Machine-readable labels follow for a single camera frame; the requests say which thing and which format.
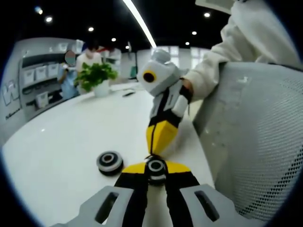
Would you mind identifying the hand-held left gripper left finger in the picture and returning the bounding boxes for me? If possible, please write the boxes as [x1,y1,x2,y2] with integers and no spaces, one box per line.
[51,162,149,227]

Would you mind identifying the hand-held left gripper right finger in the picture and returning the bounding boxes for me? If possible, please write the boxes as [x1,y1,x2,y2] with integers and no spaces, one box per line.
[165,160,266,227]

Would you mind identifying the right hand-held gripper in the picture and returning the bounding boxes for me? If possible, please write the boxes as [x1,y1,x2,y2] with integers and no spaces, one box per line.
[136,48,190,158]

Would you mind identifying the metal wheel with rubber rings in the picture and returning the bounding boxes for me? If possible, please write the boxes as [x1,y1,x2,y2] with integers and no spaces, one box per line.
[96,150,125,176]
[145,159,168,187]

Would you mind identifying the person's right forearm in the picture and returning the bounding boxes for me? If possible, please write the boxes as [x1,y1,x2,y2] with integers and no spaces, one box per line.
[184,42,240,100]

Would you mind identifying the white table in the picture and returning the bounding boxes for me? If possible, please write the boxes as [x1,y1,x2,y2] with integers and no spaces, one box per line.
[0,81,215,227]

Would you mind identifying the grey mesh office chair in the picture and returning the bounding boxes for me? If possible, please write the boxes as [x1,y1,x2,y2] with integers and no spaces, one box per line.
[192,61,303,222]

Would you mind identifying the green plant in white pot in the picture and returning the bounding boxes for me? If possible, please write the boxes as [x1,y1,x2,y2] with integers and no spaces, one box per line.
[73,61,119,98]

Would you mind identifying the long ceiling light strip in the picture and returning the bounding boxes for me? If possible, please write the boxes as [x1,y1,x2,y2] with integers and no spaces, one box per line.
[122,0,157,48]

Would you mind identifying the white shelf with storage bins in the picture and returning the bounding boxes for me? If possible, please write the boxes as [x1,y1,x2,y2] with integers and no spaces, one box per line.
[20,39,84,117]

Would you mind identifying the person's body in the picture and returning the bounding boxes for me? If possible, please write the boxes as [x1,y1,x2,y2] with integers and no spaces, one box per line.
[220,0,302,65]

